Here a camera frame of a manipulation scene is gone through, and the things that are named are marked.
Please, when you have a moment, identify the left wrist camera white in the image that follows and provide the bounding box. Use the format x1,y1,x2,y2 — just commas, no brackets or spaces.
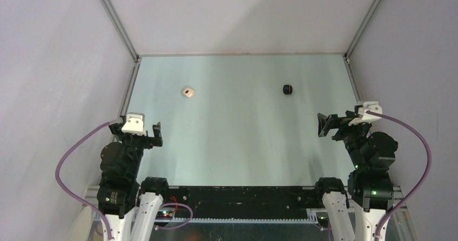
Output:
121,112,147,136

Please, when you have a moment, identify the beige earbud charging case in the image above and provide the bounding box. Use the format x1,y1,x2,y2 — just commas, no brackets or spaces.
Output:
182,87,194,98

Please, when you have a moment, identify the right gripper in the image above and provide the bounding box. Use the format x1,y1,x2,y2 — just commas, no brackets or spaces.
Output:
318,109,371,168

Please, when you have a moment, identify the right controller board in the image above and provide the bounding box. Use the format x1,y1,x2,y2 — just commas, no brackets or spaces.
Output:
316,215,331,231

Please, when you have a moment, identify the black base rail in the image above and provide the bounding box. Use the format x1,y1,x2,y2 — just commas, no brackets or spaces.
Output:
165,186,325,221

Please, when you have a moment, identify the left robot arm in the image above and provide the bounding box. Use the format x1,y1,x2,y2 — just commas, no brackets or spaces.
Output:
97,123,171,240

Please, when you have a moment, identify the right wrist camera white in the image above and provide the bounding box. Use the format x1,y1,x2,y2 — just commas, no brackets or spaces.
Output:
349,101,383,126

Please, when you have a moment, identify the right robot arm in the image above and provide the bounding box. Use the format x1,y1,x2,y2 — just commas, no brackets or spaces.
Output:
314,111,398,240

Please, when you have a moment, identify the controller board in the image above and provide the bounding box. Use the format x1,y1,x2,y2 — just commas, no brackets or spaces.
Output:
156,210,174,220
316,215,331,231

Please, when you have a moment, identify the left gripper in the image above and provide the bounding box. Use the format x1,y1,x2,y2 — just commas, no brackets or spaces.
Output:
110,119,162,177

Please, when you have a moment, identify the left controller board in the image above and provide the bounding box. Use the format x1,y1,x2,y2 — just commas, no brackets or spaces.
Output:
156,210,174,220

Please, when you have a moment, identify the black earbud charging case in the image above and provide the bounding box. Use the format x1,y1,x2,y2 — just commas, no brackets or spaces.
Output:
282,84,293,95

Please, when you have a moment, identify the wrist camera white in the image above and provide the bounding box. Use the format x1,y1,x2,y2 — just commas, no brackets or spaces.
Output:
349,101,383,126
121,112,147,136

